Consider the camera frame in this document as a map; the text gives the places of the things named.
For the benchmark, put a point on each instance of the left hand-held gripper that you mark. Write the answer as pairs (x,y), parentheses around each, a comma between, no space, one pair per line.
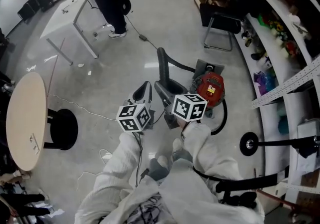
(133,117)

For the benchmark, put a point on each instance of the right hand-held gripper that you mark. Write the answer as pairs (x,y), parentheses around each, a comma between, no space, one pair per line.
(190,107)

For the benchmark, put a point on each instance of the person's right forearm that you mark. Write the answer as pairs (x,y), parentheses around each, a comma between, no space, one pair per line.
(200,142)

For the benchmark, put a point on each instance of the person's left forearm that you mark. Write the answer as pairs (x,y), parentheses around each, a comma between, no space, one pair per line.
(122,158)

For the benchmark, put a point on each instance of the red vacuum cleaner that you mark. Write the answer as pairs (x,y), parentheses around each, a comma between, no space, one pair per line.
(212,85)

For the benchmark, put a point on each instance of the person's right shoe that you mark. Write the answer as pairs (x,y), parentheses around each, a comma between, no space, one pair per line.
(177,144)

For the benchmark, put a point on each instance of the person's shoe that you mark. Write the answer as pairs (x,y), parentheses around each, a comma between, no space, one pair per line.
(163,161)
(177,144)

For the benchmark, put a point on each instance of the white paper scrap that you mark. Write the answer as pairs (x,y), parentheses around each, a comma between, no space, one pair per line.
(89,73)
(56,213)
(80,65)

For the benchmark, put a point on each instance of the person's left shoe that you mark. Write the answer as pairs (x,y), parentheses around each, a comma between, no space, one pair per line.
(163,161)

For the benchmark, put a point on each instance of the person's grey trousers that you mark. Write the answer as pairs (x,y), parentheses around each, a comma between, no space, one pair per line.
(160,171)

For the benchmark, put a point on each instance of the black folding chair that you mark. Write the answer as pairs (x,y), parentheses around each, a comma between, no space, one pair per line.
(220,21)

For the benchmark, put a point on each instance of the purple plastic bag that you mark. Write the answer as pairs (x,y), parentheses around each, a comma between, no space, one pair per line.
(260,82)

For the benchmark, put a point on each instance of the dark glass bottle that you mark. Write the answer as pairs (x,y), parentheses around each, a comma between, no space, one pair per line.
(246,38)

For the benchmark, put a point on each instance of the blue plastic bag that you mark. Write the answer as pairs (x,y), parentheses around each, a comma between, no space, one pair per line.
(270,81)

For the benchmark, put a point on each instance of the black coat rack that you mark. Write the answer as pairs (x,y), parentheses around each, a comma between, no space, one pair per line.
(253,149)

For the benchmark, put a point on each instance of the white rectangular table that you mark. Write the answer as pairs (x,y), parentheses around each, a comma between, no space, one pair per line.
(65,15)

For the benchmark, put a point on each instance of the green artificial plant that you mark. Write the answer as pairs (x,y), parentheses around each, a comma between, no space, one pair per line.
(261,19)

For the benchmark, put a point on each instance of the white metal shelving unit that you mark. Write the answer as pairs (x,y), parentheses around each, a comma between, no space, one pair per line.
(287,84)

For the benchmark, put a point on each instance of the teal container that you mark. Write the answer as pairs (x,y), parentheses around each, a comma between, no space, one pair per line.
(283,124)

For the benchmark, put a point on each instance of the person's white hooded top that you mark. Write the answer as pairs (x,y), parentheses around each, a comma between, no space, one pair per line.
(187,205)

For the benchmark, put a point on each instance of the small silver socket panel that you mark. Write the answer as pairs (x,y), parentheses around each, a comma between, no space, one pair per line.
(34,144)

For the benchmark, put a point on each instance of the round beige table black base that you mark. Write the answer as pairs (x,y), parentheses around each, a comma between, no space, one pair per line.
(25,117)

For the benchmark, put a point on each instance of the potted yellow flowers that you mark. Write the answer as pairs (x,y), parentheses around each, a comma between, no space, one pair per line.
(277,31)

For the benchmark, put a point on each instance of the potted red flowers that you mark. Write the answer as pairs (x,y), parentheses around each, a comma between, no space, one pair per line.
(291,48)

